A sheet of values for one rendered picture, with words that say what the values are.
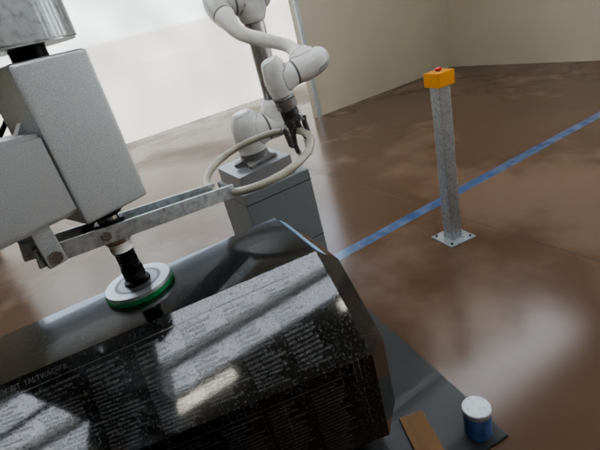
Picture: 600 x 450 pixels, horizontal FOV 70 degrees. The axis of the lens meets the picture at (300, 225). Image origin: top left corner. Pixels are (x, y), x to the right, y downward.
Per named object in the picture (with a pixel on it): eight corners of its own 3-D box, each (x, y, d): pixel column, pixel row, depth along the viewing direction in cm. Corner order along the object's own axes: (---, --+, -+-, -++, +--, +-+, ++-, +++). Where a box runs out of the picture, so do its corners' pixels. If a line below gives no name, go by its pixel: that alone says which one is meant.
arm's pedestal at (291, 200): (244, 293, 285) (205, 182, 251) (306, 260, 304) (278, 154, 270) (279, 328, 244) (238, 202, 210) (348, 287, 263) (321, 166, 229)
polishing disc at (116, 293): (95, 294, 141) (94, 291, 141) (150, 260, 154) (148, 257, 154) (125, 311, 127) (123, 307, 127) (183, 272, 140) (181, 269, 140)
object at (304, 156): (267, 203, 148) (263, 195, 146) (183, 194, 179) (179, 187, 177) (337, 129, 175) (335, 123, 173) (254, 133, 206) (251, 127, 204)
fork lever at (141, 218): (45, 271, 110) (39, 254, 108) (19, 259, 122) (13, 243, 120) (242, 197, 158) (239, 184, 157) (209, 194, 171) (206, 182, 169)
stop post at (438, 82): (476, 237, 280) (465, 64, 233) (452, 248, 274) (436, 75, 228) (454, 227, 297) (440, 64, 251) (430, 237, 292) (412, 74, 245)
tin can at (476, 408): (458, 430, 163) (455, 407, 157) (474, 414, 167) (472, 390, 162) (482, 447, 155) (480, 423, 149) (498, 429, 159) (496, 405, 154)
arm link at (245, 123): (235, 154, 238) (220, 115, 228) (263, 141, 243) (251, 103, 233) (245, 158, 224) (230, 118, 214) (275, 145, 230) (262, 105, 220)
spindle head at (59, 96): (33, 266, 106) (-77, 83, 87) (4, 253, 120) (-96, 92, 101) (153, 202, 129) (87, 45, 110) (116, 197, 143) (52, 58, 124)
